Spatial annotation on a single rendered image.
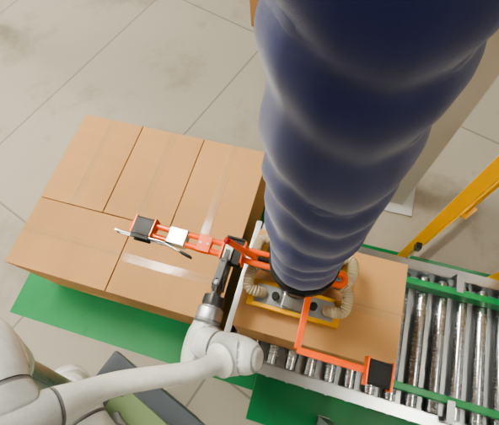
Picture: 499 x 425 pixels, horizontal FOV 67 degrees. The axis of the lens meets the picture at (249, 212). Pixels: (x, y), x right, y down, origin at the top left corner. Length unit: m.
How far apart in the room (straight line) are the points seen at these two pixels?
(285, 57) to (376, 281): 1.26
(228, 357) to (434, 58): 0.96
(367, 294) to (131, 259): 1.20
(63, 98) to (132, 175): 1.51
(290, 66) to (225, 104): 2.78
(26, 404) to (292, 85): 0.85
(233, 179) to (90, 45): 2.26
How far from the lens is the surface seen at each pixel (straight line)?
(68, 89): 3.68
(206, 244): 1.36
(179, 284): 1.97
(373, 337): 1.51
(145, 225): 1.44
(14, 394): 1.00
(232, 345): 1.15
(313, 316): 1.41
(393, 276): 1.57
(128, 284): 2.04
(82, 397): 1.05
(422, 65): 0.34
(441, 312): 2.04
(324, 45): 0.33
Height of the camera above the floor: 2.41
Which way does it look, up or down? 66 degrees down
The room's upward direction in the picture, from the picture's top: 9 degrees counter-clockwise
